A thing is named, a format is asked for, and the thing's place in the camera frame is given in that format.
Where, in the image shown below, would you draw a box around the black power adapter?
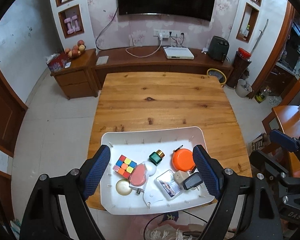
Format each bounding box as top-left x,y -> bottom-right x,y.
182,172 -> 203,190

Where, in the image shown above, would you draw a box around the round beige compact case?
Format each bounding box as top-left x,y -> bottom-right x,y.
116,179 -> 132,196

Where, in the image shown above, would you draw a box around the beige plug adapter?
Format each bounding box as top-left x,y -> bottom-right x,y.
173,171 -> 190,185

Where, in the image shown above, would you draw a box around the colourful rubik's cube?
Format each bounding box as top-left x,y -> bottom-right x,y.
113,155 -> 137,179

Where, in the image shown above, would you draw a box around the orange tape measure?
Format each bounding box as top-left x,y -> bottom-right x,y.
172,145 -> 195,172

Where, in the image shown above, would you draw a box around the pink round compact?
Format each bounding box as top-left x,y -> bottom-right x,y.
129,163 -> 147,187

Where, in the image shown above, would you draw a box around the clear plastic box with label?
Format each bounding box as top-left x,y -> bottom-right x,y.
155,170 -> 184,201

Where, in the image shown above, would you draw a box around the white egg-shaped earbud case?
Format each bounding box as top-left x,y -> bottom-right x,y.
144,161 -> 157,177

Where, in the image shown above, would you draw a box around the green perfume bottle gold cap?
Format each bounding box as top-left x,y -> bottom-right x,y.
149,150 -> 165,166

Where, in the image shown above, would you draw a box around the white 33W charger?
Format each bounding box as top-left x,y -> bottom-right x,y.
129,177 -> 147,194

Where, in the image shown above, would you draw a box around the wooden chair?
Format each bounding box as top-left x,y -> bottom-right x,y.
262,105 -> 300,178

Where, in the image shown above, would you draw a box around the white bucket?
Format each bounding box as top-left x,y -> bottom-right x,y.
235,79 -> 253,98

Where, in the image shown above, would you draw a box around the yellow rimmed fan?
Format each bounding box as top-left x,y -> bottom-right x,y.
207,68 -> 227,87

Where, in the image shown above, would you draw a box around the dark jar red lid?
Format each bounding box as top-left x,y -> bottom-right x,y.
226,48 -> 251,89

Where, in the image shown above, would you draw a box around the white plastic tray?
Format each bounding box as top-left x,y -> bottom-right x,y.
100,126 -> 214,215

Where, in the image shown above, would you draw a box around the small wooden side cabinet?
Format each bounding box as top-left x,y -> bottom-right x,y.
50,49 -> 99,100

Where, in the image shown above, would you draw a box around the white set-top box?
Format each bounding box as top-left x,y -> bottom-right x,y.
164,47 -> 194,60

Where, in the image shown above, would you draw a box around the red tissue box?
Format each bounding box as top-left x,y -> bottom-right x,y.
46,53 -> 68,73

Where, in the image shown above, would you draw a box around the bowl of apples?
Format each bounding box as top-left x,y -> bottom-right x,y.
64,40 -> 86,59

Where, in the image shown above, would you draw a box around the white power strip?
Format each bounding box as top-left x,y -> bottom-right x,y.
153,29 -> 184,38

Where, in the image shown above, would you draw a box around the pink dumbbells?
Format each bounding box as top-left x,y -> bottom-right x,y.
64,15 -> 81,35

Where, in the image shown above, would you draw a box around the white cable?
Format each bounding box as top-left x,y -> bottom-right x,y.
125,36 -> 164,59

